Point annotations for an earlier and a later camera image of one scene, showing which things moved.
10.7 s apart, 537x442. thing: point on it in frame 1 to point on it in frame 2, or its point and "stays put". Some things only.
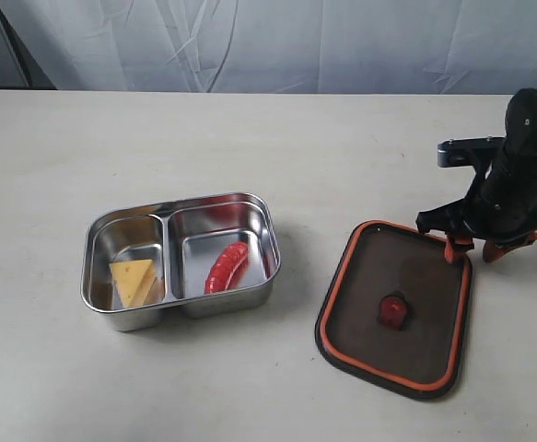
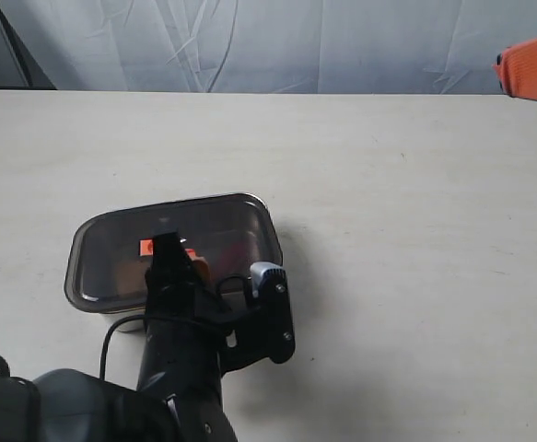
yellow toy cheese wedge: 134,280 stays put
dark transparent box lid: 396,311 to 110,251
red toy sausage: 226,267 stays put
